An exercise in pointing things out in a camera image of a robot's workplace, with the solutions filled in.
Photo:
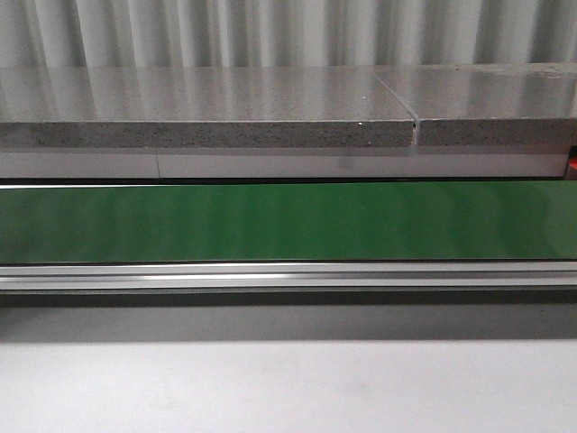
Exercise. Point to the green conveyor belt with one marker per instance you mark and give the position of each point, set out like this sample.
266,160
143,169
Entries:
359,221

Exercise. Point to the grey stone countertop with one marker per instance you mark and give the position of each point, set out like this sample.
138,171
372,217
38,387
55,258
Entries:
380,122

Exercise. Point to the white pleated curtain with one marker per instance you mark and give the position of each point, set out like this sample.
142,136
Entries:
282,33

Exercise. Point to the aluminium conveyor frame rail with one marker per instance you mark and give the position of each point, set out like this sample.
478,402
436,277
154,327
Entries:
220,278

